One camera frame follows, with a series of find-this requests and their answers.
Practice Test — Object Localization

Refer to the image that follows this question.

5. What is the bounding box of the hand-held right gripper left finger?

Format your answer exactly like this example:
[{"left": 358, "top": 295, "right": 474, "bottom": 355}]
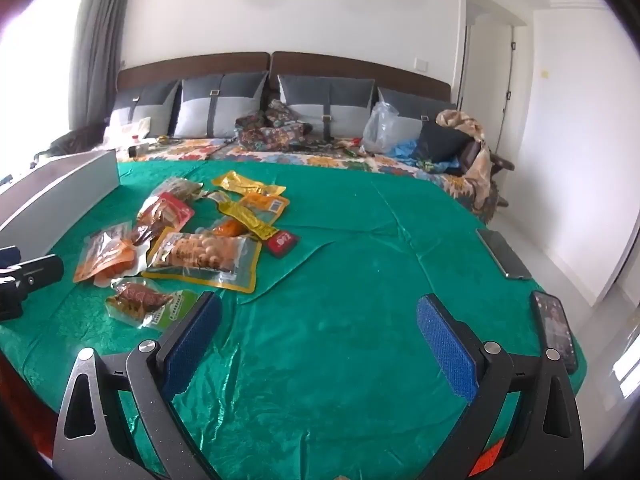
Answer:
[{"left": 52, "top": 290, "right": 223, "bottom": 480}]

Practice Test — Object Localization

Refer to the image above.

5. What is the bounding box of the grey white strapped pillow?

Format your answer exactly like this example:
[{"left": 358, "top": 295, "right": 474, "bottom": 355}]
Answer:
[
  {"left": 367, "top": 86, "right": 458, "bottom": 146},
  {"left": 277, "top": 74, "right": 377, "bottom": 141},
  {"left": 107, "top": 79, "right": 182, "bottom": 138},
  {"left": 176, "top": 71, "right": 269, "bottom": 139}
]

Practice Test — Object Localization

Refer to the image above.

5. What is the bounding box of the person's orange clothing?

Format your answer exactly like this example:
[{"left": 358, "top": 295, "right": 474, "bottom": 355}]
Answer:
[{"left": 0, "top": 350, "right": 56, "bottom": 466}]

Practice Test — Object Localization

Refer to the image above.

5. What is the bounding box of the clear plastic bag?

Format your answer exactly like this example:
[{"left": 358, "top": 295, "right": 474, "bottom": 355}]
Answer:
[{"left": 361, "top": 101, "right": 401, "bottom": 155}]

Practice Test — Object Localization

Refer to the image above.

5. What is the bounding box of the red meat snack packet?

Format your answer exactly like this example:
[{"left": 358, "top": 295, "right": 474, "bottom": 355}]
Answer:
[{"left": 134, "top": 191, "right": 197, "bottom": 241}]

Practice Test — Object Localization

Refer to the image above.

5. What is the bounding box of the orange sausage packet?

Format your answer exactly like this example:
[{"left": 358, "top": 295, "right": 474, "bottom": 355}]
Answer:
[{"left": 210, "top": 192, "right": 292, "bottom": 238}]

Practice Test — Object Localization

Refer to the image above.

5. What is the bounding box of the white door frame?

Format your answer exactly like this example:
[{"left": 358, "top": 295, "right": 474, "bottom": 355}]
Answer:
[{"left": 450, "top": 0, "right": 531, "bottom": 156}]

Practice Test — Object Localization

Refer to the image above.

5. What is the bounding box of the brown armchair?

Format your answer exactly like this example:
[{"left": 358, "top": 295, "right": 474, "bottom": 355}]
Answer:
[{"left": 460, "top": 140, "right": 516, "bottom": 208}]

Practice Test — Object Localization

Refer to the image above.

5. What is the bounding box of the small red snack packet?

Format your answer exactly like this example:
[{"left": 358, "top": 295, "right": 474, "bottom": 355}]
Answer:
[{"left": 266, "top": 230, "right": 302, "bottom": 259}]

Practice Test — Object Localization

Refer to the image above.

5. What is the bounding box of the dark cloth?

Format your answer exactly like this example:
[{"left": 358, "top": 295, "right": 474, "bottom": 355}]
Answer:
[{"left": 32, "top": 125, "right": 108, "bottom": 163}]

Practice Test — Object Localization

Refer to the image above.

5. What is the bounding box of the yellow snack pouch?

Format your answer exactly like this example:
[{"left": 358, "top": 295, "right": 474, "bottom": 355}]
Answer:
[{"left": 211, "top": 170, "right": 287, "bottom": 197}]

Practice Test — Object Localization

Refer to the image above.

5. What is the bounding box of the black bag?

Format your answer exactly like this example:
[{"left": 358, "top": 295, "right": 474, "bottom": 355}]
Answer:
[{"left": 412, "top": 122, "right": 473, "bottom": 176}]

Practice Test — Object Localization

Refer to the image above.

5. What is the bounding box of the blue plastic bag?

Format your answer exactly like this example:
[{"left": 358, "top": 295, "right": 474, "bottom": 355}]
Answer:
[{"left": 390, "top": 139, "right": 461, "bottom": 171}]

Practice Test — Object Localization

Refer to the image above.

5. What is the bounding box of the small dark red packet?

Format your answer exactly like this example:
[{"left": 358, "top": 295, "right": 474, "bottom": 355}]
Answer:
[{"left": 127, "top": 225, "right": 161, "bottom": 258}]

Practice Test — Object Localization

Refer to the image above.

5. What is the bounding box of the long yellow snack packet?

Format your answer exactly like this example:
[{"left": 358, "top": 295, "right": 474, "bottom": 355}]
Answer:
[{"left": 217, "top": 201, "right": 280, "bottom": 242}]

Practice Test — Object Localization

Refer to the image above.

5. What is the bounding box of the green bed cover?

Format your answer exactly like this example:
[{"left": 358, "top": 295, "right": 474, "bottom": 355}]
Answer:
[{"left": 0, "top": 157, "right": 586, "bottom": 480}]

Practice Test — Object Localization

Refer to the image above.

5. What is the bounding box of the brown meat packet green label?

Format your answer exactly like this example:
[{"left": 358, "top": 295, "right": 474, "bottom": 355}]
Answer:
[{"left": 104, "top": 279, "right": 200, "bottom": 332}]

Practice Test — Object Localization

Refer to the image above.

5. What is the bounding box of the large yellow-edged ball snack packet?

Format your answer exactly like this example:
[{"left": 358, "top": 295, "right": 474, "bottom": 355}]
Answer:
[{"left": 141, "top": 231, "right": 264, "bottom": 294}]

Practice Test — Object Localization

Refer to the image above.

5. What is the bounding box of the white storage box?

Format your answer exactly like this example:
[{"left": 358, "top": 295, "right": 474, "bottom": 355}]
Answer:
[{"left": 0, "top": 150, "right": 122, "bottom": 256}]

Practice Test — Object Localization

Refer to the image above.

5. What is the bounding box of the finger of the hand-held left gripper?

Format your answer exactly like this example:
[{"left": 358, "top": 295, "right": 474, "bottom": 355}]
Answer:
[
  {"left": 0, "top": 245, "right": 66, "bottom": 291},
  {"left": 0, "top": 287, "right": 25, "bottom": 322}
]

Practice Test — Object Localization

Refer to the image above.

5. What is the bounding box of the grey curtain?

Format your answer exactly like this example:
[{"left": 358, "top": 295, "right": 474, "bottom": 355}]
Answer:
[{"left": 67, "top": 0, "right": 133, "bottom": 133}]

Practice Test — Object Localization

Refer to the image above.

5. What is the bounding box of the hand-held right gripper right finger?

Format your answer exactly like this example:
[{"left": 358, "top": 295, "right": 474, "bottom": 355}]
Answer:
[{"left": 416, "top": 294, "right": 586, "bottom": 480}]

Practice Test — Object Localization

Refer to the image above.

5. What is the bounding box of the black smartphone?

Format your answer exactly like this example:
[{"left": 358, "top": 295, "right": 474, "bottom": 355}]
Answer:
[{"left": 530, "top": 290, "right": 580, "bottom": 375}]

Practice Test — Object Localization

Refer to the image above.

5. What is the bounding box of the dark floral folded quilt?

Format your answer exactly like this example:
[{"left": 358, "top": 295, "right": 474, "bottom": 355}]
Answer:
[{"left": 235, "top": 99, "right": 313, "bottom": 153}]

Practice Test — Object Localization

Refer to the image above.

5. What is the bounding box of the beige patterned blanket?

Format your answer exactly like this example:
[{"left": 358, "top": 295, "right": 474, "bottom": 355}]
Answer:
[{"left": 435, "top": 109, "right": 501, "bottom": 211}]

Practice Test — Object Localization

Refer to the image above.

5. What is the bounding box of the orange snack packet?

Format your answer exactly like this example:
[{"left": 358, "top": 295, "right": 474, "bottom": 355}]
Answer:
[{"left": 73, "top": 226, "right": 139, "bottom": 287}]

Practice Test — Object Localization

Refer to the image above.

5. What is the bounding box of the silver smartphone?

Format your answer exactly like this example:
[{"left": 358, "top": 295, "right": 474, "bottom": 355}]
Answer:
[{"left": 475, "top": 227, "right": 533, "bottom": 281}]

